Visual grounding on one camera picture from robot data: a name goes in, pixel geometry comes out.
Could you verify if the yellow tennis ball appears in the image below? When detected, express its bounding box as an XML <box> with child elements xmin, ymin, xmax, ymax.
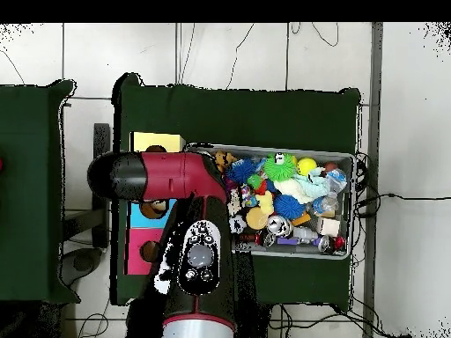
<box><xmin>296</xmin><ymin>157</ymin><xmax>318</xmax><ymax>177</ymax></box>

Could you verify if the black stand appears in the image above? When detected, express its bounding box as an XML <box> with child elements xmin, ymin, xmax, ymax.
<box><xmin>63</xmin><ymin>122</ymin><xmax>112</xmax><ymax>249</ymax></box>

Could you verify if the small soccer ball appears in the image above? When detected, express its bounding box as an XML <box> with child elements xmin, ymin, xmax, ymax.
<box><xmin>229</xmin><ymin>215</ymin><xmax>248</xmax><ymax>234</ymax></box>

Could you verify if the mint green cloth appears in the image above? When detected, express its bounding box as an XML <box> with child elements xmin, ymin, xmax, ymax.
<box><xmin>293</xmin><ymin>167</ymin><xmax>332</xmax><ymax>202</ymax></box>

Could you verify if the dark green tablecloth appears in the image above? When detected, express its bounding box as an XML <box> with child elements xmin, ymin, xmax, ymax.
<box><xmin>0</xmin><ymin>79</ymin><xmax>81</xmax><ymax>305</ymax></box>
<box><xmin>110</xmin><ymin>72</ymin><xmax>362</xmax><ymax>312</ymax></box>

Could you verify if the blue puffer ball with eyes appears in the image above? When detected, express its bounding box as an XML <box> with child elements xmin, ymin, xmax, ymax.
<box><xmin>225</xmin><ymin>158</ymin><xmax>257</xmax><ymax>186</ymax></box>

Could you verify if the green spiky puffer toy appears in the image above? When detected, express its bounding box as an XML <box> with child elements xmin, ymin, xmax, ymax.
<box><xmin>262</xmin><ymin>151</ymin><xmax>298</xmax><ymax>182</ymax></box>

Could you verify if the grey floor strip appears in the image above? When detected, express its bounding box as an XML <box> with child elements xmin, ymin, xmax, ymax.
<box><xmin>362</xmin><ymin>22</ymin><xmax>384</xmax><ymax>338</ymax></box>

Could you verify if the plain blue puffer ball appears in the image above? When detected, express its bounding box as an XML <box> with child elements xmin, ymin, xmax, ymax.
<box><xmin>272</xmin><ymin>194</ymin><xmax>305</xmax><ymax>221</ymax></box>

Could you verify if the grey rounded stand base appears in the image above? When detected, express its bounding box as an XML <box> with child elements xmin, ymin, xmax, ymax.
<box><xmin>58</xmin><ymin>246</ymin><xmax>104</xmax><ymax>287</ymax></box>

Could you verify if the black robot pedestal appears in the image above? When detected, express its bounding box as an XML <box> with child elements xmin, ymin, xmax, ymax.
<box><xmin>246</xmin><ymin>302</ymin><xmax>271</xmax><ymax>338</ymax></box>

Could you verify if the wooden box with three holes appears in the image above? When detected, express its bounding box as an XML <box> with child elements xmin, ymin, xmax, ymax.
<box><xmin>122</xmin><ymin>130</ymin><xmax>187</xmax><ymax>276</ymax></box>

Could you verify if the metal mesh bin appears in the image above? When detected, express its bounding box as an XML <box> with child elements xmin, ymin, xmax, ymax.
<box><xmin>186</xmin><ymin>142</ymin><xmax>357</xmax><ymax>261</ymax></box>

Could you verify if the black cable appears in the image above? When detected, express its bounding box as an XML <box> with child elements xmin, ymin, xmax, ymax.
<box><xmin>355</xmin><ymin>191</ymin><xmax>451</xmax><ymax>217</ymax></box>

